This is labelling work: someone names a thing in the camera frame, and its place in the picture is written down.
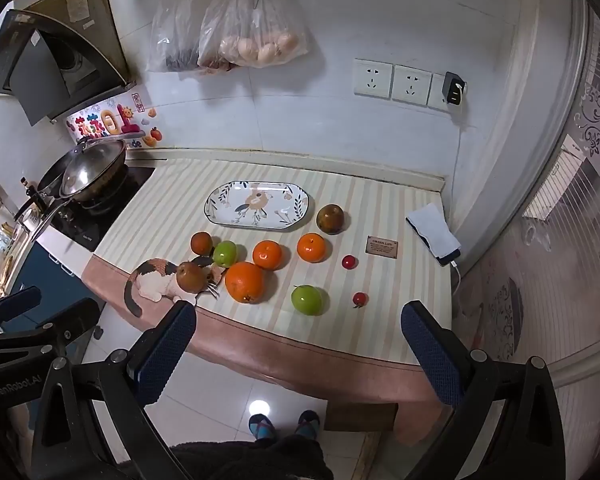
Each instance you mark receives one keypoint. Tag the patterned glass door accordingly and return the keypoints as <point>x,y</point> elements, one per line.
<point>570,200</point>

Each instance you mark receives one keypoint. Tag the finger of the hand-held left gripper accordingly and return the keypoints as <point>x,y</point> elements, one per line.
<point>75,317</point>
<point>10,304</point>

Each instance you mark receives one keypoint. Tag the black charger plug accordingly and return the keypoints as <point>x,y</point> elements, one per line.
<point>453,87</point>

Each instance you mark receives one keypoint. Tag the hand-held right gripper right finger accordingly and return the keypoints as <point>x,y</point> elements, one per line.
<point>430,355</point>

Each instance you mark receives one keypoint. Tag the small green apple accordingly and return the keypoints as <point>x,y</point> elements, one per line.
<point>225,254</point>

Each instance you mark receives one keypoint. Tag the white wall socket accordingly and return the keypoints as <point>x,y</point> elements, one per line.
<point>411,85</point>
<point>373,78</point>
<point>436,95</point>

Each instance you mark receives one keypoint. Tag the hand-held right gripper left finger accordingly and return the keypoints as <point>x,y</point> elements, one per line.
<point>166,355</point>

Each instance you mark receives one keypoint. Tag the striped tablecloth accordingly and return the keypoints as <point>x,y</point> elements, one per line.
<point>380,310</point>

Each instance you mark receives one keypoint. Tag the black range hood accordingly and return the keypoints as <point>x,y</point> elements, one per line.
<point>35,65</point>

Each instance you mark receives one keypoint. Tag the cherry tomato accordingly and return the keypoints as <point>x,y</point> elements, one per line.
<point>360,299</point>
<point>349,262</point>

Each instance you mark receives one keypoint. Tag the colourful wall stickers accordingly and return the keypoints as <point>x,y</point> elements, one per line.
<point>105,125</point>

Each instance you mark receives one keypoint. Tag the white phone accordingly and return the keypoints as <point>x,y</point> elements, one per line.
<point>432,234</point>

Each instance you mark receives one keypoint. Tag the wooden stool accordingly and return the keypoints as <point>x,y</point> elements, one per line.
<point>360,416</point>

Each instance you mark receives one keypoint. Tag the blue slipper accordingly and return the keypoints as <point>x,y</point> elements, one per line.
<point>307,423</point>
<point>261,426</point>

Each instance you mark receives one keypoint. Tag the brown pear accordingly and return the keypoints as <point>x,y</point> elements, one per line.
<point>191,276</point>

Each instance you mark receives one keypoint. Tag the black gas stove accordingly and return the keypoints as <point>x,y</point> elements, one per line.
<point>125,200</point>

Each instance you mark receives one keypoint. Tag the small brown fruit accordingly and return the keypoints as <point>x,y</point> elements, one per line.
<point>201,243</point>

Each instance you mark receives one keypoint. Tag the dark fleece clothing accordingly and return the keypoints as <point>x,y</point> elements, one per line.
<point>250,460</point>

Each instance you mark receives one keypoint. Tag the clear plastic bag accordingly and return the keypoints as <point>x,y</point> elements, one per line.
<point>260,15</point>
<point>177,25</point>

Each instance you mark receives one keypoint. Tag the blue cabinet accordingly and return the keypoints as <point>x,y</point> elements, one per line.
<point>35,275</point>

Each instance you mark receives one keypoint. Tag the pile of eggs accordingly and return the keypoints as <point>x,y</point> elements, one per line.
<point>260,49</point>

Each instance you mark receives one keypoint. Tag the tangerine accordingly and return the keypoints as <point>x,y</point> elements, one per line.
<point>312,248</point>
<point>267,255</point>

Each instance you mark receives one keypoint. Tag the glass pot lid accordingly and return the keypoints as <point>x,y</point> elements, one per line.
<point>82,170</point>

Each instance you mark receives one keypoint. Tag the dark red apple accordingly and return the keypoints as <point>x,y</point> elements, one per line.
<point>330,219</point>

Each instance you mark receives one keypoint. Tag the steel wok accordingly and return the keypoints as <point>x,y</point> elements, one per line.
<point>112,172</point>

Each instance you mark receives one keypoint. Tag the bird pattern ceramic plate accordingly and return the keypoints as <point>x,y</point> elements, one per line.
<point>260,205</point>

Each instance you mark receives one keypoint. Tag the large orange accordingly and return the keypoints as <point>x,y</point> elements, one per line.
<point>245,282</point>

